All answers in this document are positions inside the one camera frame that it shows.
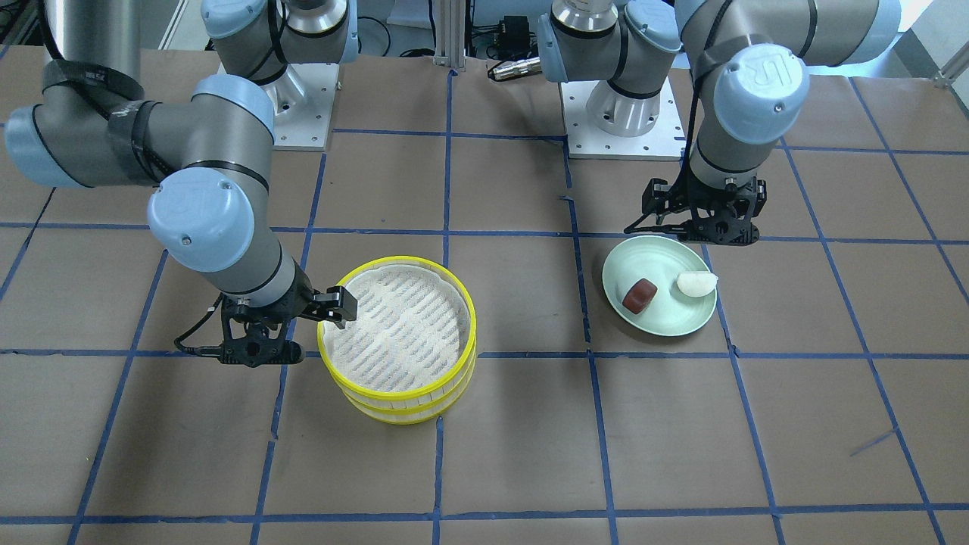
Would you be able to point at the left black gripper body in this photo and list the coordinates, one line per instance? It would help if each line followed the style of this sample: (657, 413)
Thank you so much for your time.
(655, 200)

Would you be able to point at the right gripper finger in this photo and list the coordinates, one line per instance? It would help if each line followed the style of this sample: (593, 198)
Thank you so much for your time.
(336, 305)

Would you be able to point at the white bun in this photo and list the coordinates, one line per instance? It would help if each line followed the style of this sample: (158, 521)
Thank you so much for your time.
(696, 283)

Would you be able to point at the yellow steamer layer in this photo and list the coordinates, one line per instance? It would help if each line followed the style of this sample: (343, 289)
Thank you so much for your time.
(407, 408)
(416, 324)

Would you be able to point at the dark red bun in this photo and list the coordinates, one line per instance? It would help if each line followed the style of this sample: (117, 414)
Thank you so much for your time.
(639, 296)

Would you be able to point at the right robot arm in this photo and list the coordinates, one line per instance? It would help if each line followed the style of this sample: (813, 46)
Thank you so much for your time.
(208, 160)

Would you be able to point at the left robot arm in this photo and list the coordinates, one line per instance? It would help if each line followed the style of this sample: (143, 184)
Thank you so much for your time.
(748, 62)

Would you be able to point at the light green plate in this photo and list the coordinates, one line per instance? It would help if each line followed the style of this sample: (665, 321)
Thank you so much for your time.
(659, 259)

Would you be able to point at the silver cylindrical connector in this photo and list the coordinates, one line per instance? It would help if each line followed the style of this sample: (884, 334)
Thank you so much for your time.
(507, 70)

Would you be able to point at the black power adapter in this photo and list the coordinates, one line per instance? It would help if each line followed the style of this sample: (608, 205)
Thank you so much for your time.
(514, 35)

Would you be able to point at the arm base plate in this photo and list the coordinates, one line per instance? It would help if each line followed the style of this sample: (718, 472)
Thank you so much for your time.
(651, 130)
(303, 97)

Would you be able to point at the aluminium frame post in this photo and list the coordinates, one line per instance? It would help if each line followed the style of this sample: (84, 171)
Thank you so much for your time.
(449, 26)

